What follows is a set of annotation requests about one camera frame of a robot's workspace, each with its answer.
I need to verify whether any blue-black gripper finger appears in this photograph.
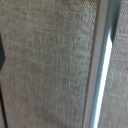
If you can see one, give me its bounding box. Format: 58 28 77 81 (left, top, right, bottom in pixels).
0 33 6 70

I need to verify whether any grey cabinet panel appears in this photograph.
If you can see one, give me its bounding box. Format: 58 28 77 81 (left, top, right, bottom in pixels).
0 0 128 128

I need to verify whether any long silver drawer handle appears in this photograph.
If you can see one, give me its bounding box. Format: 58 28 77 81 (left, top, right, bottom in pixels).
81 0 123 128

